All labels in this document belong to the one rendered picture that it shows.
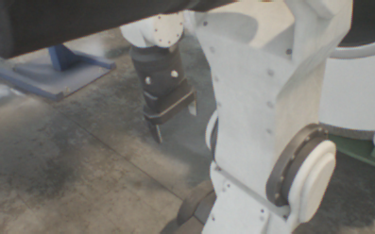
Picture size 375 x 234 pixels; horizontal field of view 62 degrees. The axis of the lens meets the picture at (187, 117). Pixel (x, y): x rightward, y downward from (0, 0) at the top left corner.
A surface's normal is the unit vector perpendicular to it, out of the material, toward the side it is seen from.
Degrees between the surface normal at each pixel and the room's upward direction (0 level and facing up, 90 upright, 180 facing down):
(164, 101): 90
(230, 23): 35
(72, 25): 131
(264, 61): 100
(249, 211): 60
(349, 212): 0
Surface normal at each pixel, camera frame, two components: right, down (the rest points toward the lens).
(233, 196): -0.66, -0.05
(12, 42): 0.52, 0.85
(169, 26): 0.66, 0.42
